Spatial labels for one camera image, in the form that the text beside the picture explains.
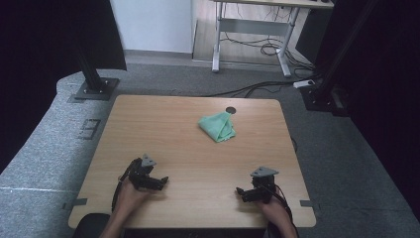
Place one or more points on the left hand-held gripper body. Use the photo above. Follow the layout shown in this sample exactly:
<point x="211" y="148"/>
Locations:
<point x="140" y="173"/>

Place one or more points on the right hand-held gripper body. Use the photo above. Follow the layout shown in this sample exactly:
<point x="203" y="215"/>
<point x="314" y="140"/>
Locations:
<point x="263" y="185"/>

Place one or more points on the green microfibre cloth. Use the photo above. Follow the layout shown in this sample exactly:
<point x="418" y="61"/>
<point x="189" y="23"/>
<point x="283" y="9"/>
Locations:
<point x="218" y="127"/>

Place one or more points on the person's left hand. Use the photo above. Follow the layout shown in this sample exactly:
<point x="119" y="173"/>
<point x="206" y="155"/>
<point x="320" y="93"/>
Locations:
<point x="128" y="198"/>

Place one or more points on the person's right hand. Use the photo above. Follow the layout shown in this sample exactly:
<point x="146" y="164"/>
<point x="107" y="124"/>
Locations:
<point x="275" y="211"/>

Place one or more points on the grey tape strip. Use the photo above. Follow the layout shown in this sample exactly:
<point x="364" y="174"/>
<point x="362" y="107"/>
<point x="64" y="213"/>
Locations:
<point x="77" y="202"/>
<point x="308" y="203"/>

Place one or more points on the grey floor socket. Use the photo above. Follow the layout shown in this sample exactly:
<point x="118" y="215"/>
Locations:
<point x="89" y="129"/>

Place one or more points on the black chair armrest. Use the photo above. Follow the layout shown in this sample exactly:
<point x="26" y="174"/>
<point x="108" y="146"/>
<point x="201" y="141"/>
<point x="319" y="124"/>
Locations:
<point x="90" y="226"/>

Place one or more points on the dark round table grommet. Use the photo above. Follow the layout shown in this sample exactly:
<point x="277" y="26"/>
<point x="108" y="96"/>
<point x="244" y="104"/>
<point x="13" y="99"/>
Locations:
<point x="230" y="110"/>

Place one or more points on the black metal stand with baseplate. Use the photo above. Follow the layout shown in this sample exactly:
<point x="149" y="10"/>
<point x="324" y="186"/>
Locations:
<point x="325" y="92"/>
<point x="94" y="86"/>

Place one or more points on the white power strip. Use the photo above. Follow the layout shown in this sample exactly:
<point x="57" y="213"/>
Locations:
<point x="303" y="84"/>

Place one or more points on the black curtain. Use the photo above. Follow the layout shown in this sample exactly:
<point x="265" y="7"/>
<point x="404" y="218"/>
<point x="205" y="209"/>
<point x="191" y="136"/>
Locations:
<point x="389" y="82"/>
<point x="49" y="49"/>

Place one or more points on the black box under desk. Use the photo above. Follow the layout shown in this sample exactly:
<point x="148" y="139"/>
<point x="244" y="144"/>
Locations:
<point x="308" y="33"/>

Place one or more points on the white desk frame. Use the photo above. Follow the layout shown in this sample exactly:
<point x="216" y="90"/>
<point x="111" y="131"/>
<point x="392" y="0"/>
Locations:
<point x="254" y="28"/>

